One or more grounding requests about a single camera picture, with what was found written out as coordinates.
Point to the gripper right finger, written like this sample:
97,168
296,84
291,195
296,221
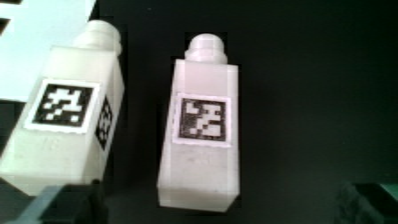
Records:
367,204

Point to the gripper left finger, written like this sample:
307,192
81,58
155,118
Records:
68,205

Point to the white leg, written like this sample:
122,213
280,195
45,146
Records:
200,170
58,147

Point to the white marker sheet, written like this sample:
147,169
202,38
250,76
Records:
40,23

